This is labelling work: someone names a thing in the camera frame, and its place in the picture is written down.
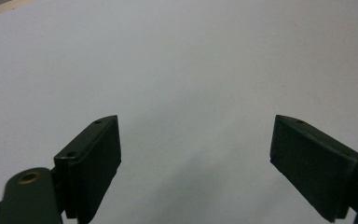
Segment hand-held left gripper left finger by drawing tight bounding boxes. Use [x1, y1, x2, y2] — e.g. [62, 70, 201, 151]
[53, 114, 122, 224]

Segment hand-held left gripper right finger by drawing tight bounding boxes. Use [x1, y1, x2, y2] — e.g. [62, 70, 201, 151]
[269, 114, 358, 224]

